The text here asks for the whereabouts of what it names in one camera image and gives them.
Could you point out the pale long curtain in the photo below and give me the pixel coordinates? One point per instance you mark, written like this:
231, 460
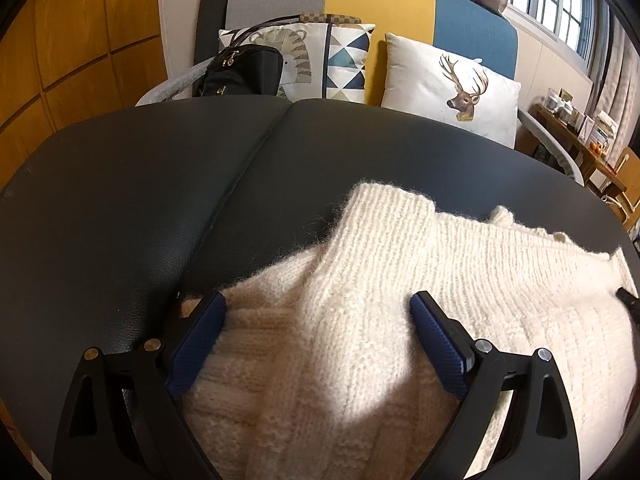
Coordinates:
620, 75

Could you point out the deer print pillow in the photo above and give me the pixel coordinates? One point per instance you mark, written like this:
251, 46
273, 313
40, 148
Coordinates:
415, 75

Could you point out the brown checkered bag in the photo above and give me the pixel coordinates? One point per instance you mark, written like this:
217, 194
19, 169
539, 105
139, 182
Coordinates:
330, 17

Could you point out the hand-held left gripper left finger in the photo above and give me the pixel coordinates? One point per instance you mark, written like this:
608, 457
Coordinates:
197, 345

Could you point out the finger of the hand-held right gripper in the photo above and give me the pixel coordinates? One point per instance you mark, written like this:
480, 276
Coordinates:
631, 305

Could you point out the grey yellow blue sofa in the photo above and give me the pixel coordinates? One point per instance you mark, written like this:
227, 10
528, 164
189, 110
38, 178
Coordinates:
375, 5

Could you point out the wooden side desk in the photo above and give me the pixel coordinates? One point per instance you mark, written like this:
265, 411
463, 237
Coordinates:
575, 140

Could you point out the wooden wardrobe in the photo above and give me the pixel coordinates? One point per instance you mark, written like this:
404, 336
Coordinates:
75, 35

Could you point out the wooden chair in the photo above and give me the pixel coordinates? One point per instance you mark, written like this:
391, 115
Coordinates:
627, 175

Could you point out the cluttered wooden shelf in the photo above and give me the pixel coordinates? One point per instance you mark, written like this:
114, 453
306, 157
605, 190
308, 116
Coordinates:
595, 130

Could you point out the black handbag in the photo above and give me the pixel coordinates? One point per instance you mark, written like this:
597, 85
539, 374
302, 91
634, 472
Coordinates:
240, 72

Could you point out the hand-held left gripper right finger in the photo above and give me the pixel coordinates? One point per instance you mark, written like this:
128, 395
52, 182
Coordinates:
440, 345

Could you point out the white knit sweater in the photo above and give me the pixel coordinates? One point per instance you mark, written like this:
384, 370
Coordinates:
400, 260

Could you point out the cat print pillow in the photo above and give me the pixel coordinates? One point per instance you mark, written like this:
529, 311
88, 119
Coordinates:
295, 55

